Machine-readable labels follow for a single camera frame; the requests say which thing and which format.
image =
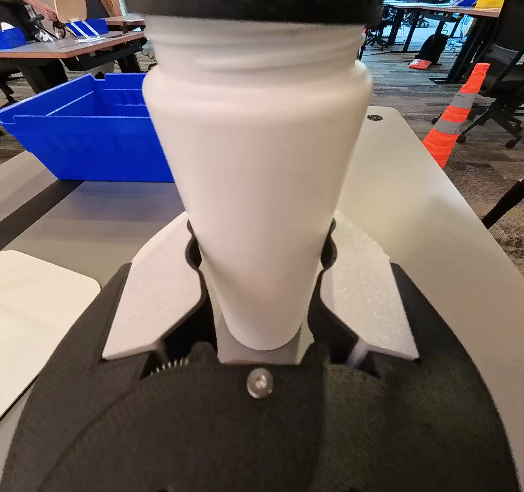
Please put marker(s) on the yellow container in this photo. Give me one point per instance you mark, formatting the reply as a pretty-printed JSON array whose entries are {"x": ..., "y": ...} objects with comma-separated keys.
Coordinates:
[{"x": 490, "y": 2}]

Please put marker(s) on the brown desk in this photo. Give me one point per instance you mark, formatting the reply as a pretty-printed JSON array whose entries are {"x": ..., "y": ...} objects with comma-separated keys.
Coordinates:
[
  {"x": 61, "y": 48},
  {"x": 450, "y": 9}
]

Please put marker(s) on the black tape strip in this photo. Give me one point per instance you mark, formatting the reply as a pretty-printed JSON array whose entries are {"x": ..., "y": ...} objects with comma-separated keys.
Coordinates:
[{"x": 32, "y": 209}]

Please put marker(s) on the black backpack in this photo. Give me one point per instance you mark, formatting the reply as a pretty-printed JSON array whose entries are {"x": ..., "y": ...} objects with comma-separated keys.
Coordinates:
[{"x": 432, "y": 48}]

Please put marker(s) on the orange traffic cone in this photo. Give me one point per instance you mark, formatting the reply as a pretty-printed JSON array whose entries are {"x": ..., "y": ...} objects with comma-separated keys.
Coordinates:
[{"x": 454, "y": 123}]

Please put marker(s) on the white plastic bottle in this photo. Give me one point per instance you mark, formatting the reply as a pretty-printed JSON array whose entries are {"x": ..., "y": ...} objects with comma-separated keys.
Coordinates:
[{"x": 258, "y": 172}]

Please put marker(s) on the red floor object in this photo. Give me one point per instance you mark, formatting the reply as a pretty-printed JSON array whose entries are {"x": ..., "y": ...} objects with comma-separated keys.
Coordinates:
[{"x": 420, "y": 64}]

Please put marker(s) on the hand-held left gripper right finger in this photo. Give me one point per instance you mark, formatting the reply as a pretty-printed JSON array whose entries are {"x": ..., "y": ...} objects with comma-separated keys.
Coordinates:
[{"x": 368, "y": 299}]

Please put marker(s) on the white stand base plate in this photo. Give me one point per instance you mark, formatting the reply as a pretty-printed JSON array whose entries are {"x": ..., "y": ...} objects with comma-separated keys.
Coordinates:
[{"x": 41, "y": 303}]

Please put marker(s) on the blue plastic bin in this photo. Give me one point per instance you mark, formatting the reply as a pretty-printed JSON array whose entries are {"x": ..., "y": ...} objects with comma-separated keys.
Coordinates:
[
  {"x": 12, "y": 38},
  {"x": 96, "y": 25},
  {"x": 82, "y": 148}
]

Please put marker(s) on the black tripod leg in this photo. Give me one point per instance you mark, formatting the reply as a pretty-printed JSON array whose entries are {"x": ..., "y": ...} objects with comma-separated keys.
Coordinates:
[{"x": 505, "y": 203}]

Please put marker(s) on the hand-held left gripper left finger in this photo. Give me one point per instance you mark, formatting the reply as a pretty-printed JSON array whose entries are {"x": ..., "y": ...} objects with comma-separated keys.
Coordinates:
[{"x": 155, "y": 295}]

